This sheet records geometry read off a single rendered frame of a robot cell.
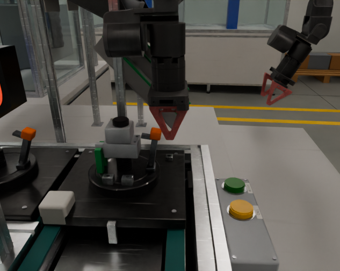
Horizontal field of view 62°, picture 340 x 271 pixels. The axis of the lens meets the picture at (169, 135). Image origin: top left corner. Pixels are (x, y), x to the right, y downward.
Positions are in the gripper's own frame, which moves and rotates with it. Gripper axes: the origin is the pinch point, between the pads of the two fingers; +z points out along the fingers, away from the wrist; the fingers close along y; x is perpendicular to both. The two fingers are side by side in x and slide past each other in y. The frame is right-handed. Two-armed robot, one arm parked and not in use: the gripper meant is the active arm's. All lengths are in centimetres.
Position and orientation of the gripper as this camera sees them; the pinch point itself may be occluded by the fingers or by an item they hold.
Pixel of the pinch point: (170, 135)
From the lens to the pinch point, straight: 52.6
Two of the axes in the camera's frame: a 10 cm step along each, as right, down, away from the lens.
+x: 10.0, -0.1, -0.3
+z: 0.2, 9.1, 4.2
